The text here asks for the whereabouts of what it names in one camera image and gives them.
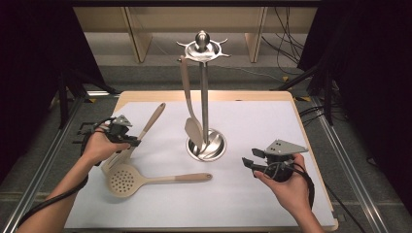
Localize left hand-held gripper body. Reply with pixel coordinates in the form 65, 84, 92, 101
105, 115, 134, 144

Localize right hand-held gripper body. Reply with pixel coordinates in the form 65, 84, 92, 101
260, 139, 309, 183

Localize beige slotted turner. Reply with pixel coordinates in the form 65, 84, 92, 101
100, 102, 167, 176

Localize beige solid spatula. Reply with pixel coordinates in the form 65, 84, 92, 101
179, 55, 205, 150

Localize beige perforated skimmer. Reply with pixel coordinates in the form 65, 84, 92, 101
106, 163, 214, 199

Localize metal utensil rack stand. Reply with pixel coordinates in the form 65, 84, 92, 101
176, 29, 231, 163

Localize person's left hand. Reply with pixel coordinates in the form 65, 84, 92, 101
81, 129, 131, 167

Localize person's right hand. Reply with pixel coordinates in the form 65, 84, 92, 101
253, 153, 313, 217

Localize white table mat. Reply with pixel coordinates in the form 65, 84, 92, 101
64, 101, 336, 229

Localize black metal stand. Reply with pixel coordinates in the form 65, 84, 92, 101
57, 69, 120, 130
271, 62, 341, 127

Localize wooden shelf unit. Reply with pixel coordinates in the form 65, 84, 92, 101
73, 6, 319, 64

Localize black curtain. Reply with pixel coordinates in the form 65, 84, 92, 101
297, 0, 412, 208
0, 0, 108, 183

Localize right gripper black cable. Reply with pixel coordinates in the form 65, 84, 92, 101
268, 161, 316, 210

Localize aluminium rail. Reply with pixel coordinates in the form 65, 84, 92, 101
310, 96, 390, 233
1, 93, 86, 233

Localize bundle of black cables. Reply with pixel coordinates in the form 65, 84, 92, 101
261, 6, 309, 76

